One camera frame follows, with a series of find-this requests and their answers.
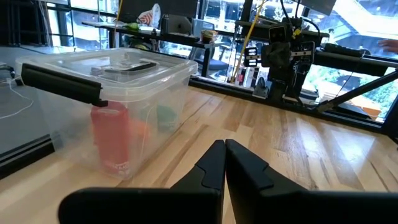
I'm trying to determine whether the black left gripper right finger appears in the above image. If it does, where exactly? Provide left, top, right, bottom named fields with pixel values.
left=225, top=139, right=398, bottom=224

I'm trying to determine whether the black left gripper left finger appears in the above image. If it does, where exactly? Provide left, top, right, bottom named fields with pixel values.
left=58, top=139, right=226, bottom=224

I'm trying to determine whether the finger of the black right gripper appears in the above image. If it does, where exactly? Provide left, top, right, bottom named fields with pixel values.
left=261, top=42, right=277, bottom=68
left=276, top=42, right=292, bottom=68

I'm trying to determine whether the clear plastic storage box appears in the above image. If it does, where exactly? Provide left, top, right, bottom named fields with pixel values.
left=15, top=47, right=198, bottom=180

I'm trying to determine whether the orange bandage roll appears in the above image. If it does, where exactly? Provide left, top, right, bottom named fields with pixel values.
left=129, top=119, right=152, bottom=141

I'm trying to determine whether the black side table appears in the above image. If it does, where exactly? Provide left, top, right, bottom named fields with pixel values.
left=313, top=42, right=398, bottom=78

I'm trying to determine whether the black metal beam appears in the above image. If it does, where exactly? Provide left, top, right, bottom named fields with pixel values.
left=316, top=70, right=398, bottom=113

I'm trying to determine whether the person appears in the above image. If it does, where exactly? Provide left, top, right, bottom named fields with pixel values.
left=378, top=39, right=398, bottom=54

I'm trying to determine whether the dark computer monitor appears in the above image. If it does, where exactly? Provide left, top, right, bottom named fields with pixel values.
left=117, top=0, right=199, bottom=20

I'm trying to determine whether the white printed bag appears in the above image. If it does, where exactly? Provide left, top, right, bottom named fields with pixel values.
left=137, top=2, right=162, bottom=29

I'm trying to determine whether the small green object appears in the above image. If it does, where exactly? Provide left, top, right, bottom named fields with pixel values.
left=123, top=22, right=141, bottom=32

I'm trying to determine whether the yellow cable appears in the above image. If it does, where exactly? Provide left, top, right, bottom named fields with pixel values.
left=229, top=0, right=268, bottom=84

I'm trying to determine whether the white floor cable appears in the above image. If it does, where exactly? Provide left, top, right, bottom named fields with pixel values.
left=0, top=77, right=34, bottom=121

